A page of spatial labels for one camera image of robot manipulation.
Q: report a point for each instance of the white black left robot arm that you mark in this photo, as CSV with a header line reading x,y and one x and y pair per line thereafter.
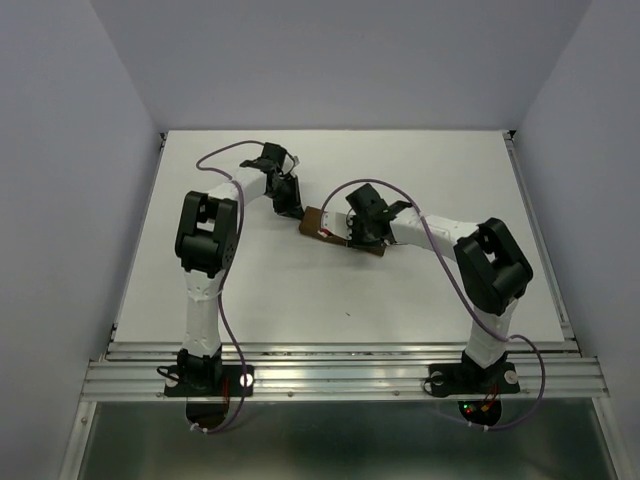
x,y
208,234

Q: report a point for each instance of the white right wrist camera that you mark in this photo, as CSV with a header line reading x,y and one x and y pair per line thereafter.
x,y
334,224

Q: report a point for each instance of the aluminium rail frame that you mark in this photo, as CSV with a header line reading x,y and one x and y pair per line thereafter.
x,y
341,341

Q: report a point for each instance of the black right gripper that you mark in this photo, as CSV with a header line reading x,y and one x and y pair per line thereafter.
x,y
355,240

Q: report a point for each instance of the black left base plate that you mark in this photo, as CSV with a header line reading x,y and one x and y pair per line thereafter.
x,y
231,383

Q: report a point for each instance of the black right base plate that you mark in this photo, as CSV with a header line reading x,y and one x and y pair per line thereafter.
x,y
448,379

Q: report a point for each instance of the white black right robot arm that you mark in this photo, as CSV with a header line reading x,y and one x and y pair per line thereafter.
x,y
486,267

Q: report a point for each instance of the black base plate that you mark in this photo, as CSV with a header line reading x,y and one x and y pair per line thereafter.
x,y
448,379
231,383

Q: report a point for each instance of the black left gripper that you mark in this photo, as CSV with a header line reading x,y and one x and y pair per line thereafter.
x,y
293,207

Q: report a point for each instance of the brown cloth napkin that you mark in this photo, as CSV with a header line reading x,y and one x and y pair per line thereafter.
x,y
310,227

